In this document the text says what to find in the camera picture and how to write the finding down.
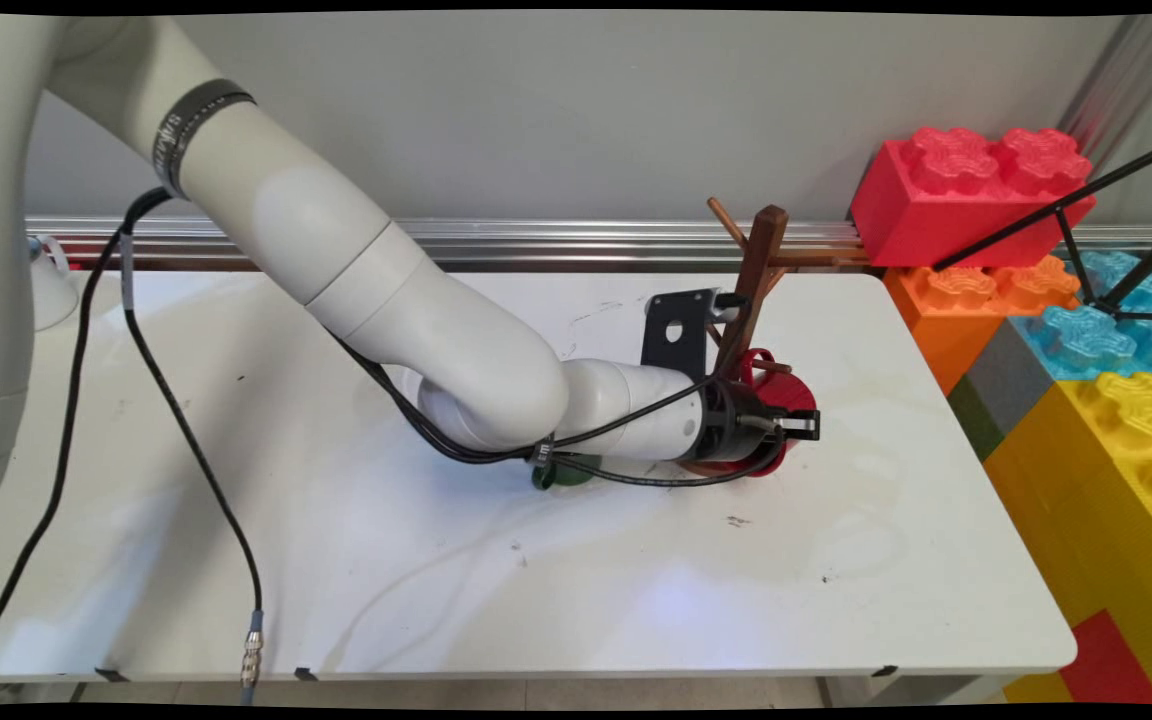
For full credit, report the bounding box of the aluminium rail profile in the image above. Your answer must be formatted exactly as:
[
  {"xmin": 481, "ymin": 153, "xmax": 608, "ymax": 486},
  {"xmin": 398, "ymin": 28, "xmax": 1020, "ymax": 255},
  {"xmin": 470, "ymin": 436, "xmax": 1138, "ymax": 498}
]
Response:
[{"xmin": 26, "ymin": 213, "xmax": 1152, "ymax": 273}]

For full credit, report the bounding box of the black strap band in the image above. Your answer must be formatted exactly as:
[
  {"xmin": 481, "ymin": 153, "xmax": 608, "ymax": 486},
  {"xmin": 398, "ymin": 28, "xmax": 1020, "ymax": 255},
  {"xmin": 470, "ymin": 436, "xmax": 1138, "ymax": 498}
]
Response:
[{"xmin": 151, "ymin": 78, "xmax": 257, "ymax": 201}]

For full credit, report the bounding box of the grey giant building block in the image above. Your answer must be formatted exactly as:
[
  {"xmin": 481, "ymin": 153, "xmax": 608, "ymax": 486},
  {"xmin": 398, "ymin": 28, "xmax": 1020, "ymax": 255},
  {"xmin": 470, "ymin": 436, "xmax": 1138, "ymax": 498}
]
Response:
[{"xmin": 964, "ymin": 318, "xmax": 1057, "ymax": 441}]

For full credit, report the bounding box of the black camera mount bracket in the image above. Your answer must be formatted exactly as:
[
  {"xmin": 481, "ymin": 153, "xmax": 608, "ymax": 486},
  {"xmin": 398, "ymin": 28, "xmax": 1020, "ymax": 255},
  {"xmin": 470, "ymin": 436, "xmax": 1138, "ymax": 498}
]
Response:
[{"xmin": 641, "ymin": 288, "xmax": 723, "ymax": 382}]

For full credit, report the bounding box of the small red building block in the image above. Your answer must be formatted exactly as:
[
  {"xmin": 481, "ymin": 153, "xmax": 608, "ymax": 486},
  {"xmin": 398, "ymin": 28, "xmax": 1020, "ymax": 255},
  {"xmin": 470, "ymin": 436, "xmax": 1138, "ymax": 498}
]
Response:
[{"xmin": 1058, "ymin": 610, "xmax": 1152, "ymax": 704}]

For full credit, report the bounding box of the dark green mug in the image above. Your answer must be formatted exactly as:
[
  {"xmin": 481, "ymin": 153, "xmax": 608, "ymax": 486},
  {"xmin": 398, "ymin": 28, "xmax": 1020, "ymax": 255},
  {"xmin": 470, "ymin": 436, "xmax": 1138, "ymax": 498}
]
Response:
[{"xmin": 531, "ymin": 455, "xmax": 603, "ymax": 491}]

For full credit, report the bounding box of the blue giant building block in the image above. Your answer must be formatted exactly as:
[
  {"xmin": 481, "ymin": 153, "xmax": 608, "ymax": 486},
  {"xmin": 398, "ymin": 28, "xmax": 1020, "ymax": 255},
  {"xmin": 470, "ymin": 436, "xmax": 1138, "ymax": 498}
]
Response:
[{"xmin": 1011, "ymin": 250, "xmax": 1152, "ymax": 381}]

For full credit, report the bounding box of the white enamel mug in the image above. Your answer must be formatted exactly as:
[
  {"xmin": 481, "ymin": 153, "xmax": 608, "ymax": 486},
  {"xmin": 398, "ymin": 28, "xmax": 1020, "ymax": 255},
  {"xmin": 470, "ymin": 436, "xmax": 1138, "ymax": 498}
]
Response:
[{"xmin": 29, "ymin": 235, "xmax": 79, "ymax": 332}]

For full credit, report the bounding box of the black tripod stand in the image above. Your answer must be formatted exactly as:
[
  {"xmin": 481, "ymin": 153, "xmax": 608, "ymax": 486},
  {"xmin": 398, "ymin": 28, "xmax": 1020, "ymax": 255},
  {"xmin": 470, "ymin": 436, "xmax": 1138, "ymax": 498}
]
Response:
[{"xmin": 931, "ymin": 135, "xmax": 1152, "ymax": 323}]

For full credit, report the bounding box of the yellow giant building block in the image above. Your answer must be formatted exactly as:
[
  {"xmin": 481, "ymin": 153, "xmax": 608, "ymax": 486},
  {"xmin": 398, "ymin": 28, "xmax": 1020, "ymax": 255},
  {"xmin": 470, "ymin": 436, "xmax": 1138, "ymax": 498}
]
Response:
[{"xmin": 983, "ymin": 372, "xmax": 1152, "ymax": 703}]

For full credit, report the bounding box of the brown wooden mug tree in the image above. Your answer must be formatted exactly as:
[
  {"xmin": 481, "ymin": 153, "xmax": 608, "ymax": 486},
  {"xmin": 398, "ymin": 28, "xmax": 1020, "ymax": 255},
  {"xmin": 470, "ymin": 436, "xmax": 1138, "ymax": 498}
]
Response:
[{"xmin": 681, "ymin": 197, "xmax": 797, "ymax": 477}]

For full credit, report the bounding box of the orange giant building block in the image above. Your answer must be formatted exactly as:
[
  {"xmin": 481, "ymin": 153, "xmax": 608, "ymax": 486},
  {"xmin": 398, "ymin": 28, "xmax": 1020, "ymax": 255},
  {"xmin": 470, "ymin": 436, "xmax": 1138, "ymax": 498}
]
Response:
[{"xmin": 883, "ymin": 255, "xmax": 1082, "ymax": 396}]

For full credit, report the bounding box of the red mug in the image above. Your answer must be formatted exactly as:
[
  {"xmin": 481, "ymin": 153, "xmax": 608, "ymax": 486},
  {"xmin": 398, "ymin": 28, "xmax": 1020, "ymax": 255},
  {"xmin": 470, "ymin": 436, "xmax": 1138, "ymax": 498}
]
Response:
[{"xmin": 681, "ymin": 348, "xmax": 819, "ymax": 478}]

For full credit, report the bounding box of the dark green building block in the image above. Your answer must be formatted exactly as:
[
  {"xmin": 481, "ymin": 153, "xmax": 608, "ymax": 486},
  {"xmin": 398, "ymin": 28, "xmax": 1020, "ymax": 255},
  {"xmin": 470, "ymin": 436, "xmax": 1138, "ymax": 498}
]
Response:
[{"xmin": 948, "ymin": 375, "xmax": 1005, "ymax": 462}]

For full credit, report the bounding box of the red giant building block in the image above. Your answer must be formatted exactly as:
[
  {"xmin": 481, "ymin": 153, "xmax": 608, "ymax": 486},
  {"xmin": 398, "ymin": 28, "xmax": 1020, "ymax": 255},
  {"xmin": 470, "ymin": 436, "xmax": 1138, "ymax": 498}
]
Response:
[{"xmin": 850, "ymin": 127, "xmax": 1097, "ymax": 269}]

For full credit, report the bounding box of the black cable with metal connector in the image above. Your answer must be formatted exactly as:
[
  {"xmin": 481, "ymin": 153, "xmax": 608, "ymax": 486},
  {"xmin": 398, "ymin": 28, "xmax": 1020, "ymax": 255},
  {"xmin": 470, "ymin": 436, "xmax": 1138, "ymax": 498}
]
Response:
[{"xmin": 121, "ymin": 190, "xmax": 267, "ymax": 693}]

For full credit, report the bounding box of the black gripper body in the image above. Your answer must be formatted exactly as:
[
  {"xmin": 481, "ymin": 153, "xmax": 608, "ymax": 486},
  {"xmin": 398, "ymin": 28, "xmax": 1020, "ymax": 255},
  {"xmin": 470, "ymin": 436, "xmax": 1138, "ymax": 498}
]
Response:
[{"xmin": 702, "ymin": 382, "xmax": 769, "ymax": 464}]

